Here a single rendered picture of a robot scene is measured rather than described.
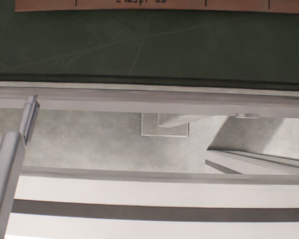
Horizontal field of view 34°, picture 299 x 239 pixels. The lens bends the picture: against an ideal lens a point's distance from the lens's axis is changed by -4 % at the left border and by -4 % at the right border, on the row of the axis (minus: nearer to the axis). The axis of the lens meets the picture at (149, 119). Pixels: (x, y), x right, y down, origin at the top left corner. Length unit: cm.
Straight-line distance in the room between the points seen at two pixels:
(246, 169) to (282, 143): 37
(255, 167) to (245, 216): 21
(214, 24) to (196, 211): 13
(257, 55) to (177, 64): 3
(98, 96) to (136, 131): 70
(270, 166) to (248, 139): 45
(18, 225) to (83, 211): 4
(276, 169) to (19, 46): 28
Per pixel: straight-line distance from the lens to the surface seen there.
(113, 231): 27
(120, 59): 17
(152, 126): 85
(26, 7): 17
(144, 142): 86
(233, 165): 60
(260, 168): 46
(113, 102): 16
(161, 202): 27
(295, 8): 17
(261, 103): 16
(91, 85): 17
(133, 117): 86
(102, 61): 17
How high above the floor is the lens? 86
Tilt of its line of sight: 88 degrees down
